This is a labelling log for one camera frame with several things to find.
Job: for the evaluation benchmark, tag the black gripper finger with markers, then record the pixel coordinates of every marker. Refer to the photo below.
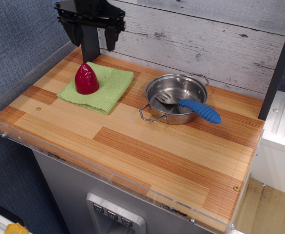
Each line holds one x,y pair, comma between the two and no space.
111,35
74,33

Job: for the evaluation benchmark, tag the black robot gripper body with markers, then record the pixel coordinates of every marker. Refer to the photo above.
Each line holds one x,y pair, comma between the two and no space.
93,13

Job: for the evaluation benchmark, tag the red toy potato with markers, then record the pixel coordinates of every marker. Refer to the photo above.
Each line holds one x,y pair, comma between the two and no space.
86,81

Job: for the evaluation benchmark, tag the green folded cloth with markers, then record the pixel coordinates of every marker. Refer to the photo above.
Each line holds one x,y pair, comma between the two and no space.
112,85

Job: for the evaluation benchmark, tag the silver metal pot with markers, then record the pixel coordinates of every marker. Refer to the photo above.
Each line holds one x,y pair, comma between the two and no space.
179,86

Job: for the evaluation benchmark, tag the clear acrylic table guard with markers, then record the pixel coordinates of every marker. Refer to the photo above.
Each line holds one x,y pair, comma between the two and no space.
190,169

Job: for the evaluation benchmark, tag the grey toy fridge cabinet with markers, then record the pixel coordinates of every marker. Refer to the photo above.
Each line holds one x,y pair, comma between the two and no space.
69,187

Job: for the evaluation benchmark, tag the silver dispenser button panel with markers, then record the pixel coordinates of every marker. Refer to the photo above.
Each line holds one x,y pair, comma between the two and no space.
110,218

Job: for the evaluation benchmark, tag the yellow object bottom corner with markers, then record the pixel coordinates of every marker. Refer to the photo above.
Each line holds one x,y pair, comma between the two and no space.
16,228

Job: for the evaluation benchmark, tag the white side cabinet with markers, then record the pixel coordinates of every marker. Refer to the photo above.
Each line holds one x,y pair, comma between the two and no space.
268,165

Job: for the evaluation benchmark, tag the blue handled metal spatula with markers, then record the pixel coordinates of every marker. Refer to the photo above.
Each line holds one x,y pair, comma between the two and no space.
204,111

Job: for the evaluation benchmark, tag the black right vertical post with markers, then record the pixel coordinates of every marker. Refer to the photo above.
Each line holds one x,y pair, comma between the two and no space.
273,86

